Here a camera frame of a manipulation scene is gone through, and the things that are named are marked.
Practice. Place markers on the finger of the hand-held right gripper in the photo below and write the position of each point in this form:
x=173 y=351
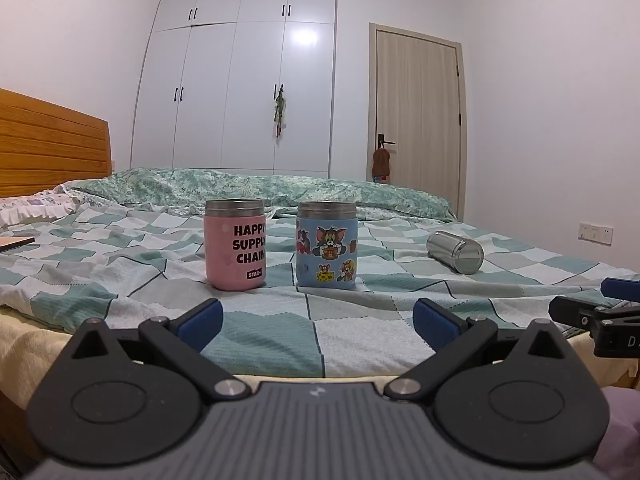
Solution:
x=620 y=288
x=575 y=310

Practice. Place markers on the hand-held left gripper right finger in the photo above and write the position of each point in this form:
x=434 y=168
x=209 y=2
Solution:
x=434 y=324

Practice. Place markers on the green checked blanket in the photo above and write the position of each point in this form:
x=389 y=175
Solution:
x=150 y=270

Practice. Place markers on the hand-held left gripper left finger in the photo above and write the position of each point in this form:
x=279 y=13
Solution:
x=201 y=324

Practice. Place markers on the wooden headboard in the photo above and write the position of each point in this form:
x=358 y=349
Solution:
x=50 y=145

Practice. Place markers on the blue cartoon sticker cup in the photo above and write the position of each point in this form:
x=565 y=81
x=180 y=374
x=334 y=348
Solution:
x=326 y=247

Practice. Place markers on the plain stainless steel cup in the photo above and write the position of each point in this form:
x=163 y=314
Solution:
x=456 y=252

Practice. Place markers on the pink lettered cup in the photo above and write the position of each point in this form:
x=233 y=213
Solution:
x=232 y=247

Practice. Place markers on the person's light pink clothing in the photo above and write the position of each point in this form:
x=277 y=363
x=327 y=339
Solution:
x=625 y=435

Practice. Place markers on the white wardrobe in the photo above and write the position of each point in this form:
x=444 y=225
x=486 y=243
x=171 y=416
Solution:
x=225 y=85

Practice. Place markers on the white floral pillow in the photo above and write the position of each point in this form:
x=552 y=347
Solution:
x=30 y=207

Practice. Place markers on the beige wooden door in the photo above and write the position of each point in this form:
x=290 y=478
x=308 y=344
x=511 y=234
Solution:
x=420 y=110

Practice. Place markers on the white wall socket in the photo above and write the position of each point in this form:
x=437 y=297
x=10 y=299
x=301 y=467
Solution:
x=595 y=233

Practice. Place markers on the green hanging ornament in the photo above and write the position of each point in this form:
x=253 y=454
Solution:
x=279 y=110

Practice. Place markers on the beige bed sheet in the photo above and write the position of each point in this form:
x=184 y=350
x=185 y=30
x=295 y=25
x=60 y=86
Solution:
x=25 y=345

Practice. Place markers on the green floral quilt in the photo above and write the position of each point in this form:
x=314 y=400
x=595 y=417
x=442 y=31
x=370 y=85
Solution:
x=225 y=187

